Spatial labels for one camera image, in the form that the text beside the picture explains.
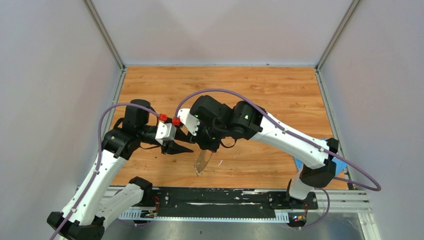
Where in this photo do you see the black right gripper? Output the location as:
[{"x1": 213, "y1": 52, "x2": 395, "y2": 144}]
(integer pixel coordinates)
[{"x1": 186, "y1": 119, "x2": 226, "y2": 154}]

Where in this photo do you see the metal key organizer plate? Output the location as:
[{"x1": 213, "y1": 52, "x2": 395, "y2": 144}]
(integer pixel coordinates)
[{"x1": 194, "y1": 150, "x2": 214, "y2": 176}]

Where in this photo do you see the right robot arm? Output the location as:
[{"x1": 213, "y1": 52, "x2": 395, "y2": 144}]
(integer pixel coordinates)
[{"x1": 189, "y1": 95, "x2": 339, "y2": 209}]

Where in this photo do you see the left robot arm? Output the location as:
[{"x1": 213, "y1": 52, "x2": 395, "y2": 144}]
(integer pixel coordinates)
[{"x1": 47, "y1": 99, "x2": 200, "y2": 240}]

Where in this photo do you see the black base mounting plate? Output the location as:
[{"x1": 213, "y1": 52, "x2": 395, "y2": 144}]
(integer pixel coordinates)
[{"x1": 133, "y1": 187, "x2": 318, "y2": 221}]

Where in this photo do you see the blue cloth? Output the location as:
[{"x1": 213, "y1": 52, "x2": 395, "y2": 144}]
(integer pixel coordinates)
[{"x1": 291, "y1": 137, "x2": 347, "y2": 175}]

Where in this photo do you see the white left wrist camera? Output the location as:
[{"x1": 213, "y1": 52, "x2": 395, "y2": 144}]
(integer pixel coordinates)
[{"x1": 155, "y1": 122, "x2": 177, "y2": 144}]

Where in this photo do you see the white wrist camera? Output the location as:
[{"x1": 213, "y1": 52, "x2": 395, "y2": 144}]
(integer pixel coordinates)
[
  {"x1": 177, "y1": 108, "x2": 200, "y2": 136},
  {"x1": 155, "y1": 122, "x2": 177, "y2": 144}
]

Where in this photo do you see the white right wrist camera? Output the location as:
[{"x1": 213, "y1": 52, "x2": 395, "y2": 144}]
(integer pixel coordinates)
[{"x1": 177, "y1": 108, "x2": 200, "y2": 136}]

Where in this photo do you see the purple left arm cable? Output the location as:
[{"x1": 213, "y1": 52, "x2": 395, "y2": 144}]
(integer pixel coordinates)
[{"x1": 49, "y1": 102, "x2": 168, "y2": 240}]

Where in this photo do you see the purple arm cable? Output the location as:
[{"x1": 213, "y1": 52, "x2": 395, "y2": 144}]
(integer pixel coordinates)
[
  {"x1": 172, "y1": 88, "x2": 382, "y2": 230},
  {"x1": 49, "y1": 102, "x2": 168, "y2": 240}
]

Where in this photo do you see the aluminium rail base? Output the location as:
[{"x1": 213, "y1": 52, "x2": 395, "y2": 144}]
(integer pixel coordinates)
[{"x1": 59, "y1": 185, "x2": 382, "y2": 240}]

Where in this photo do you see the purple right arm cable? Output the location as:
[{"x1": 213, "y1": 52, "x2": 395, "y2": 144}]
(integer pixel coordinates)
[{"x1": 172, "y1": 88, "x2": 382, "y2": 230}]

